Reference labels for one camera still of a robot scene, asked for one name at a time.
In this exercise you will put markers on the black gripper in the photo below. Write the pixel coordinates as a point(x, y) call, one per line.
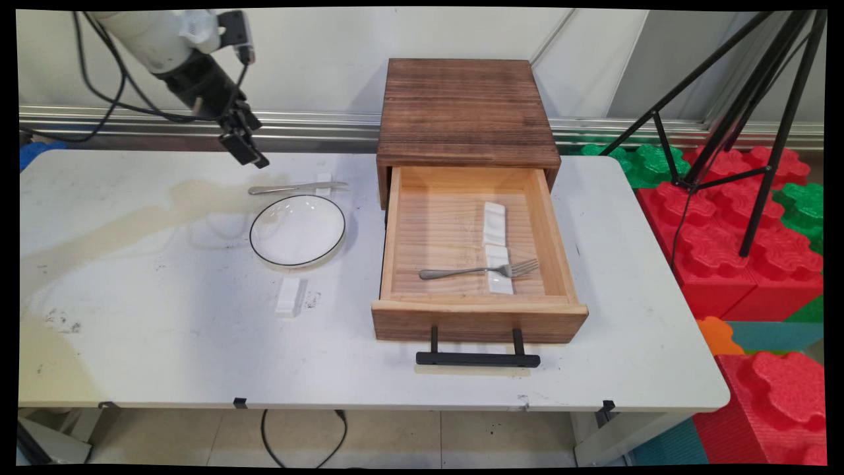
point(204, 82)

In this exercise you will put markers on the silver table knife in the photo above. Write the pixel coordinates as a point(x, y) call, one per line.
point(277, 189)

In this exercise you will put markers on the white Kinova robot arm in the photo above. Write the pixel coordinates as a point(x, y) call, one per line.
point(145, 36)

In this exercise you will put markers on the white ceramic cutlery rest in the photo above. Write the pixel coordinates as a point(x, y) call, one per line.
point(501, 285)
point(288, 298)
point(324, 177)
point(494, 224)

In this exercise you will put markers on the white plate with black rim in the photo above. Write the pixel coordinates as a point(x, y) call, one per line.
point(297, 231)

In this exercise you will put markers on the blue foam piece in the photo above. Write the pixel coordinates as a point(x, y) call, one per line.
point(39, 153)

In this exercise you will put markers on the dark wooden drawer cabinet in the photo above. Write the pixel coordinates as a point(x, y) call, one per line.
point(468, 112)

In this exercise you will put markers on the silver fork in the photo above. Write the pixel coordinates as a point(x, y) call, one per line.
point(455, 271)

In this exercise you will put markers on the light wooden drawer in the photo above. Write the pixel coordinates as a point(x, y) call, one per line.
point(475, 320)

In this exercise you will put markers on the green foam block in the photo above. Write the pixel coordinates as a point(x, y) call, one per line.
point(804, 211)
point(649, 165)

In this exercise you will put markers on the white table leg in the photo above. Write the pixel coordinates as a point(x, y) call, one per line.
point(613, 442)

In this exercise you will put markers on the orange foam piece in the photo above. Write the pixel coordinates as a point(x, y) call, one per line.
point(715, 336)

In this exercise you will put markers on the black tripod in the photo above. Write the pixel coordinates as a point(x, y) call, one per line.
point(783, 132)

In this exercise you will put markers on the metal wall rail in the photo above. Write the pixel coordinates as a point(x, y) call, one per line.
point(316, 128)

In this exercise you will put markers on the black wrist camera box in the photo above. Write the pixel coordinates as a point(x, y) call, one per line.
point(239, 33)

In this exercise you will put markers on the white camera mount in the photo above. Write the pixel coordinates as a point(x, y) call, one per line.
point(201, 30)

